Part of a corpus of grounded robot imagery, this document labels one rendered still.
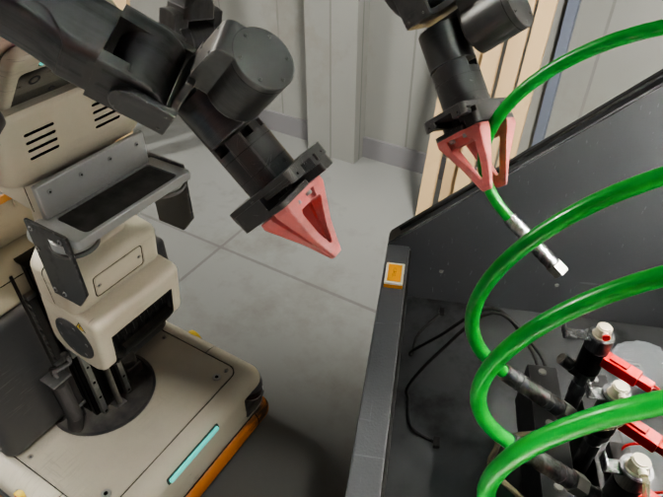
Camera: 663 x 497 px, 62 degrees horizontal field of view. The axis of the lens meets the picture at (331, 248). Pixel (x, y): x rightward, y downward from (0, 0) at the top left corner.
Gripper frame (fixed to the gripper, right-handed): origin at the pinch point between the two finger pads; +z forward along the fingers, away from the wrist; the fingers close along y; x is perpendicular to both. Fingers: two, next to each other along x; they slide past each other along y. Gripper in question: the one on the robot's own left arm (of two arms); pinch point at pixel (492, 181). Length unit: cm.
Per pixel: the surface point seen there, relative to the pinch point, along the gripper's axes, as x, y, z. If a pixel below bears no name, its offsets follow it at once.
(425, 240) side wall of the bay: 27.0, 14.0, 3.7
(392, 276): 26.5, 3.6, 7.7
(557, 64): -12.9, -1.6, -8.2
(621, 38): -18.8, -0.8, -7.7
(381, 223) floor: 154, 122, -13
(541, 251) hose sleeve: -0.3, 4.1, 9.9
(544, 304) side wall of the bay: 20.6, 31.1, 21.2
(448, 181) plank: 127, 144, -21
